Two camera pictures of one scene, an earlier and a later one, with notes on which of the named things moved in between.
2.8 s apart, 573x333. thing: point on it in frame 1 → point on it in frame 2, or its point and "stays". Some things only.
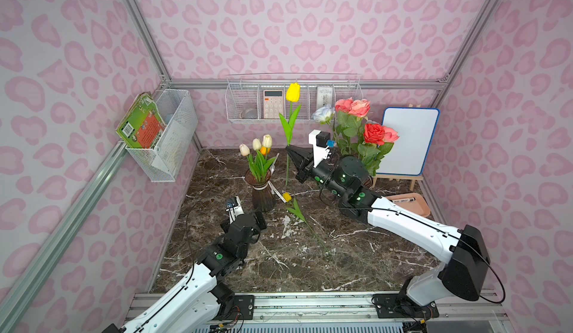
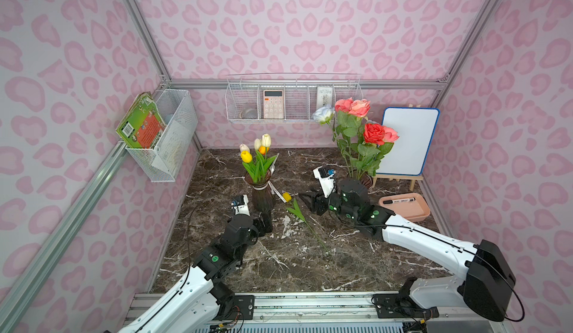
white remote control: x=324 y=96 stays
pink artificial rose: x=359 y=107 stays
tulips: x=245 y=151 stays
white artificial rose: x=323 y=115 stays
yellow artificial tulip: x=293 y=92 → x=251 y=166
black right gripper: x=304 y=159 → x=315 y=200
